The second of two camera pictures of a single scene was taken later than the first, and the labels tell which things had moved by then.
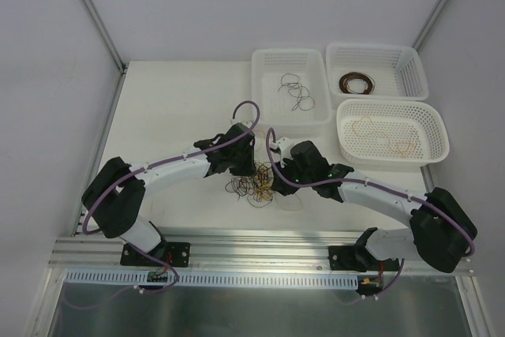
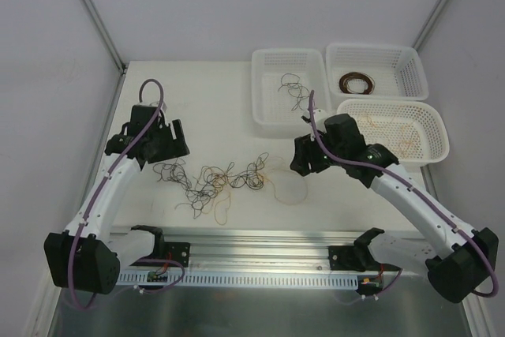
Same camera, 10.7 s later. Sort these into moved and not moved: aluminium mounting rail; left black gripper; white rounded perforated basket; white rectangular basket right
Moved: left black gripper
Not moved: white rectangular basket right; white rounded perforated basket; aluminium mounting rail
